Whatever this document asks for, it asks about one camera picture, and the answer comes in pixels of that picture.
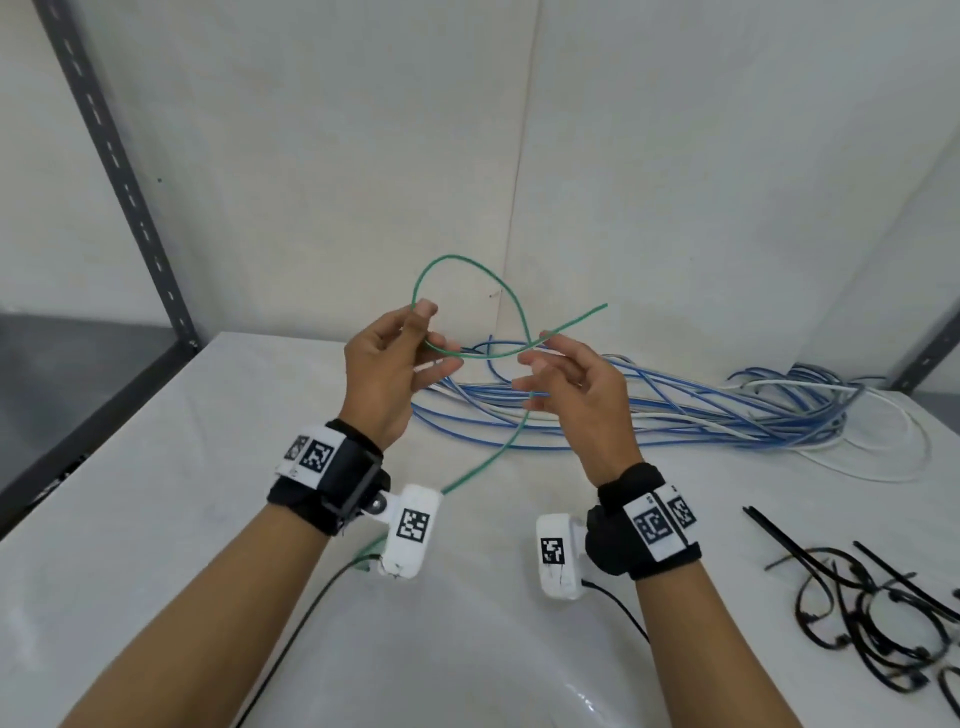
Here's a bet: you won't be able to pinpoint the person's right hand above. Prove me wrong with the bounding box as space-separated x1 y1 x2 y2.
512 332 645 487

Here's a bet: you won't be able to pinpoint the person's left hand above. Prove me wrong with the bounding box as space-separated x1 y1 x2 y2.
339 298 465 451

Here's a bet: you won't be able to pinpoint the green wire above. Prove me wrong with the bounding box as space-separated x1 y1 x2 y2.
352 255 609 575

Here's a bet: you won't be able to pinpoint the person's left forearm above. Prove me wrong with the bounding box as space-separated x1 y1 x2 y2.
60 501 331 728

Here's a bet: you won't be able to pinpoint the person's right forearm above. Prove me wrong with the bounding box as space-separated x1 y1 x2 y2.
633 558 804 728

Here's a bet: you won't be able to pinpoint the dark grey metal shelf beam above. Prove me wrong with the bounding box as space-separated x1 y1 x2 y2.
0 341 200 537

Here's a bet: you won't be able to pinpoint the grey shelf board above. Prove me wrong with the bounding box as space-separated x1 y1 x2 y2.
0 311 181 489

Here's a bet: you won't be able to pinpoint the pile of black zip ties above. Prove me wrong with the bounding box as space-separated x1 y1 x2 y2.
742 506 960 699

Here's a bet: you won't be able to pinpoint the bundle of blue white cables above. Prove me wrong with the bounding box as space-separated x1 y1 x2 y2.
411 336 890 453

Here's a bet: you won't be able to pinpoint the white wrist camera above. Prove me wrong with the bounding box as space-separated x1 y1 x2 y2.
535 513 588 601
377 483 442 581

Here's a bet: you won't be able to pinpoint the black wrist strap with markers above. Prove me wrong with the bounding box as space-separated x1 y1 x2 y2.
267 418 393 537
585 462 703 581

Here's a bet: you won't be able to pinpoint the black camera cable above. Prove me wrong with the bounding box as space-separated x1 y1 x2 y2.
581 579 651 643
234 553 376 728

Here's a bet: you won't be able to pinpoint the white cable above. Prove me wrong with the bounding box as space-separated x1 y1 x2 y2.
720 378 933 483

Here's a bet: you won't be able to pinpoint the dark grey metal shelf post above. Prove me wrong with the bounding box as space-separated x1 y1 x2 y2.
33 0 202 352
888 311 960 395

